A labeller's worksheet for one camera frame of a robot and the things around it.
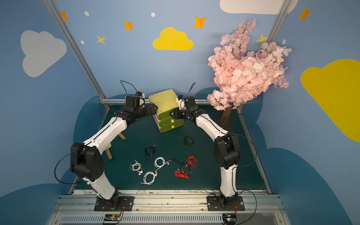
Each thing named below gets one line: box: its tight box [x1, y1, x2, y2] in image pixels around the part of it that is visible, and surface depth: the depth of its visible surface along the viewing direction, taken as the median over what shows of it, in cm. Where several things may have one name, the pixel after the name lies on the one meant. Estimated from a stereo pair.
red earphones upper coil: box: [187, 155, 199, 168], surface depth 90 cm
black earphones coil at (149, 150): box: [144, 144, 157, 159], surface depth 97 cm
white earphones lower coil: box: [138, 170, 158, 186], surface depth 84 cm
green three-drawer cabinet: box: [148, 89, 185, 134], surface depth 96 cm
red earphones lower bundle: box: [173, 168, 190, 180], surface depth 86 cm
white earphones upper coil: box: [154, 156, 173, 172], surface depth 90 cm
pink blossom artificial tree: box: [206, 18, 293, 124], surface depth 69 cm
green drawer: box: [157, 108, 175, 121], surface depth 91 cm
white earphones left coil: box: [129, 159, 143, 176], surface depth 88 cm
